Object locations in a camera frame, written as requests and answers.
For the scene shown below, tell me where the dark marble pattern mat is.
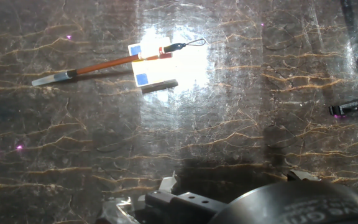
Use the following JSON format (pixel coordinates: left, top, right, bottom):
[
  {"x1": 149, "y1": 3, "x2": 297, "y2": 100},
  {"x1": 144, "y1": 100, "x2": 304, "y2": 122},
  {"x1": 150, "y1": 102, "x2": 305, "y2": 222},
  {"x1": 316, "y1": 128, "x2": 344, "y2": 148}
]
[{"x1": 0, "y1": 0, "x2": 358, "y2": 224}]

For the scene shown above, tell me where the brown calligraphy brush clear cap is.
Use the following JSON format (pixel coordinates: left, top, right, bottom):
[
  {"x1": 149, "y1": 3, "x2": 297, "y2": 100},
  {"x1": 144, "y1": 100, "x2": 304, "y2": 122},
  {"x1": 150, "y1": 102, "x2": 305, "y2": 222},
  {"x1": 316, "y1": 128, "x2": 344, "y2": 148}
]
[{"x1": 31, "y1": 38, "x2": 207, "y2": 87}]

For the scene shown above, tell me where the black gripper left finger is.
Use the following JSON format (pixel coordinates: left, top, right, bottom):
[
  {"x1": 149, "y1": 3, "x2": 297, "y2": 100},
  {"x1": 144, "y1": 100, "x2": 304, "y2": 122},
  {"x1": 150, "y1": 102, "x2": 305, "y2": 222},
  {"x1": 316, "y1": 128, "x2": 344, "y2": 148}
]
[{"x1": 135, "y1": 171, "x2": 229, "y2": 224}]

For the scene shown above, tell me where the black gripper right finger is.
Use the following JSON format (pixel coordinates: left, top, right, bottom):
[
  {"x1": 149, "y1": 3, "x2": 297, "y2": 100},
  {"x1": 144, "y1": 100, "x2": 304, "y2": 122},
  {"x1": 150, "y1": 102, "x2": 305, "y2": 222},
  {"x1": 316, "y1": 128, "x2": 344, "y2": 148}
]
[{"x1": 287, "y1": 169, "x2": 321, "y2": 184}]

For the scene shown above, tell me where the white rubiks cube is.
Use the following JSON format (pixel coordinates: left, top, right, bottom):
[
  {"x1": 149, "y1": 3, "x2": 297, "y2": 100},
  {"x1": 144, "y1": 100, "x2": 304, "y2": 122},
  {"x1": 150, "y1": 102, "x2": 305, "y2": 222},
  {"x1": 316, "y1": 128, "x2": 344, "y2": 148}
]
[{"x1": 127, "y1": 36, "x2": 180, "y2": 95}]

